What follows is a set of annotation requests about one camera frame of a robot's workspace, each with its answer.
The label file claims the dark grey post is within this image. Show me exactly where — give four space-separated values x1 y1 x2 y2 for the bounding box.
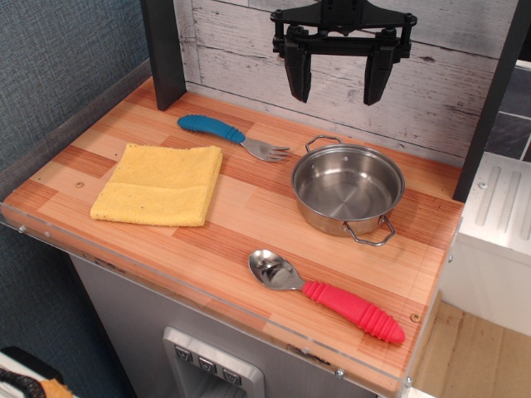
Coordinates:
140 0 187 110
452 0 530 202

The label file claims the yellow folded towel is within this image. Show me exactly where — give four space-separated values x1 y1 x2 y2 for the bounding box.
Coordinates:
90 143 223 227

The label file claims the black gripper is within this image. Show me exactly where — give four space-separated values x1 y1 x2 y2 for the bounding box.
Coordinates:
270 1 417 105

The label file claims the dark grey left post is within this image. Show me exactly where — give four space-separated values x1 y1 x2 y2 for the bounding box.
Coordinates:
140 0 187 110

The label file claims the dark grey right post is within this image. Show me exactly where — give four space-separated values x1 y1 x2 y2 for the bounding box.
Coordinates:
452 0 530 202

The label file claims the grey toy fridge cabinet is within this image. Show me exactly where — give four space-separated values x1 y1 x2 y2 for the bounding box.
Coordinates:
71 256 373 397

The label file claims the spoon with red handle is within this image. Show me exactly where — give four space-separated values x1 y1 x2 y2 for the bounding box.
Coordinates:
248 250 406 344

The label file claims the fork with blue handle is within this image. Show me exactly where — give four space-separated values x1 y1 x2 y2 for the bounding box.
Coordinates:
177 114 290 163

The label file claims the silver dispenser button panel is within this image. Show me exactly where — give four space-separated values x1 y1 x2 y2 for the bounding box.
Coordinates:
163 327 266 397

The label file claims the clear acrylic edge guard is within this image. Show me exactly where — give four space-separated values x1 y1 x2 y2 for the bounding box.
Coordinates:
2 197 444 397

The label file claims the black and white bottom-left object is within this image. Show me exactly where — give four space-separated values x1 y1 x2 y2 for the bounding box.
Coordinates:
1 347 64 397

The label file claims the orange object at corner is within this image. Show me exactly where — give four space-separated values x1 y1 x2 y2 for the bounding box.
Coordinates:
40 379 76 398

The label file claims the small stainless steel pot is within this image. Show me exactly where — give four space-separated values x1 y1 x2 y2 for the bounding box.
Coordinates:
291 135 406 247

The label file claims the white toy sink unit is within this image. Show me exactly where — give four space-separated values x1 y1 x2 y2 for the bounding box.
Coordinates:
437 60 531 328

